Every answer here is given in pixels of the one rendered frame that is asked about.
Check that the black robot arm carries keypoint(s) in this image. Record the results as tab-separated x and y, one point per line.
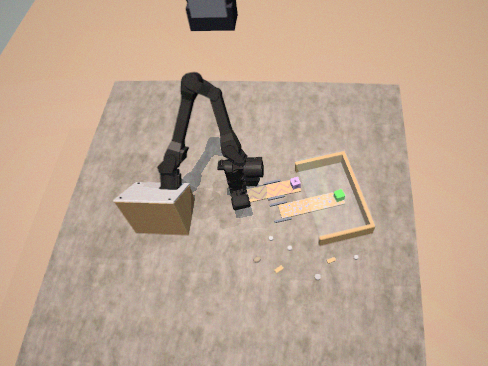
237	162

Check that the peach speckled strip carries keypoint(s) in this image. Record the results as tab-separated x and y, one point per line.
294	208

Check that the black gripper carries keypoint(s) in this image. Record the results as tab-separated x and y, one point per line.
240	198

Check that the tan u-shaped low wall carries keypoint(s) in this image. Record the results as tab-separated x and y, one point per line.
335	197

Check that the purple letter cube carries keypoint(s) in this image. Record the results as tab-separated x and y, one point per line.
295	183

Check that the orange strip with purple zigzag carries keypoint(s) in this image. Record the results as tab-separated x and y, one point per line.
271	190

